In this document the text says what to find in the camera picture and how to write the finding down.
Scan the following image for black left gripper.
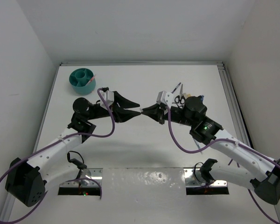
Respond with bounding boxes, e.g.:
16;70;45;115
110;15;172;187
86;91;140;123

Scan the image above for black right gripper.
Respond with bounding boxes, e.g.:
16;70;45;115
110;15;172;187
141;103;195;127

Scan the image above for blue and white pen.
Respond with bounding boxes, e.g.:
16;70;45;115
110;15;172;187
193;139;203;154

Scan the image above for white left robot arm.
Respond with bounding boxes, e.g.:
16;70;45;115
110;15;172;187
5;88;140;207

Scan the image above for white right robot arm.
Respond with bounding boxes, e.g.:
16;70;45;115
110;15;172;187
142;96;280;205

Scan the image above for purple pen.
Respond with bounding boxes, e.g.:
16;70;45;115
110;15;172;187
171;82;182;94

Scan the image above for teal round organizer container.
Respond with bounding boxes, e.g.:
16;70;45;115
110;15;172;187
69;68;96;95

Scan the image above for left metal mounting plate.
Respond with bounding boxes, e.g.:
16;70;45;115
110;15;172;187
59;168;103;188

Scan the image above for metal mounting plate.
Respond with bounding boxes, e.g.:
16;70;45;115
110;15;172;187
59;168;103;188
183;167;228;189

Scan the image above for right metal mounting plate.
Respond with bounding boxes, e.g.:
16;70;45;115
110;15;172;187
183;167;228;189

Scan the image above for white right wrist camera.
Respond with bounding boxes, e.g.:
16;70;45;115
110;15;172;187
156;91;174;108

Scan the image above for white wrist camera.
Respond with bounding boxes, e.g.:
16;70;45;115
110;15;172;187
101;91;114;109
156;91;174;108

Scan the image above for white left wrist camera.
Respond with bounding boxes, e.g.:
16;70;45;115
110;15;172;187
101;91;114;109

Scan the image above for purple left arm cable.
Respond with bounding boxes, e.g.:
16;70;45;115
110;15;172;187
0;87;117;224

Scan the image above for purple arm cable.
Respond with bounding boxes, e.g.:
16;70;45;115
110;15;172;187
168;106;280;222
0;87;117;224

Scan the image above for black cable at base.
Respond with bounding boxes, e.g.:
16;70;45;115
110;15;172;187
193;161;208;185

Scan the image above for aluminium frame rail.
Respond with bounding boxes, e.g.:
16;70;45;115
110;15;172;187
217;63;254;148

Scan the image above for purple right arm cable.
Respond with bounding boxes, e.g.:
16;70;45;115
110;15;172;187
168;106;280;222

